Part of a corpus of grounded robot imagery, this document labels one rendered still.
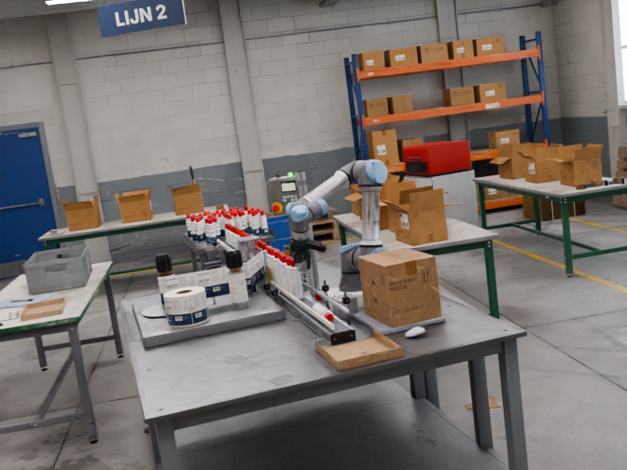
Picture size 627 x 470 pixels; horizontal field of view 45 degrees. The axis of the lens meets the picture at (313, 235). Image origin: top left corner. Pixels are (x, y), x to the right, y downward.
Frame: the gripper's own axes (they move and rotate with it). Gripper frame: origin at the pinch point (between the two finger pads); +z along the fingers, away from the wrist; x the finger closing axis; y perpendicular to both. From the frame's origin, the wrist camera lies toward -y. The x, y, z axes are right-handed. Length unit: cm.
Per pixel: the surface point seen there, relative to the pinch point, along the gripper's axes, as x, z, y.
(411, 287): 46, -14, -32
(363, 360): 81, -14, 4
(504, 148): -394, 187, -355
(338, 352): 64, -5, 8
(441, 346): 81, -10, -29
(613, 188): -208, 142, -353
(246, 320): 1.3, 18.9, 31.7
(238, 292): -17.5, 15.8, 30.9
